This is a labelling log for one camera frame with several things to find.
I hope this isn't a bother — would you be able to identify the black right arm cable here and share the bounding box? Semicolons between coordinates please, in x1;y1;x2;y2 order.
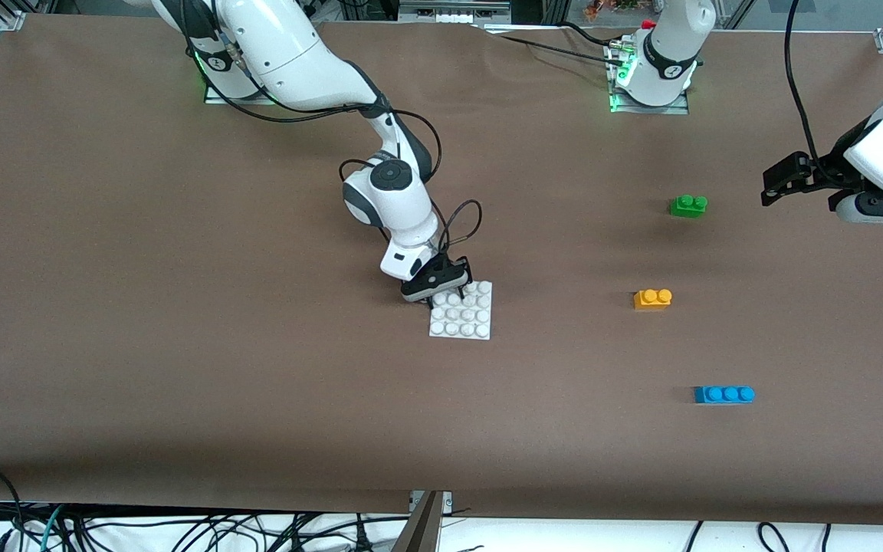
208;23;483;269

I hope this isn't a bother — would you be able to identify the white power strip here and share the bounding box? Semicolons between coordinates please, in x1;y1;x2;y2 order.
411;9;505;25

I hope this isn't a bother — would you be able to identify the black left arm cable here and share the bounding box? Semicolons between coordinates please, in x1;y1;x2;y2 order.
784;0;845;185

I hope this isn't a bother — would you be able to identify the teal floor cable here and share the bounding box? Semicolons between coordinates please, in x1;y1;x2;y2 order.
24;504;68;552

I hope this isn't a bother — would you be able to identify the white studded base plate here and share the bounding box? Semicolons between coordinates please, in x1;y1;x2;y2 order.
429;281;493;340

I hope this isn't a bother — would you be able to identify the grey support beam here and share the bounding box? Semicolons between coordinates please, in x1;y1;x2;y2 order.
391;492;443;552

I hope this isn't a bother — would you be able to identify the blue three-stud block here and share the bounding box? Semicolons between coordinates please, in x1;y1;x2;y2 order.
693;386;756;405

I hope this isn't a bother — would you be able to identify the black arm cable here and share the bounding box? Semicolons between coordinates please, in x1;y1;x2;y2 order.
784;0;845;185
208;23;483;269

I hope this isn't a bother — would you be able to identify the black base cable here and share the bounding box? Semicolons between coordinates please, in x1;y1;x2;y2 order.
560;21;619;48
487;32;628;68

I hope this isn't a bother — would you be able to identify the brown table cover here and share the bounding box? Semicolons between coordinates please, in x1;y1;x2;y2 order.
0;15;883;527

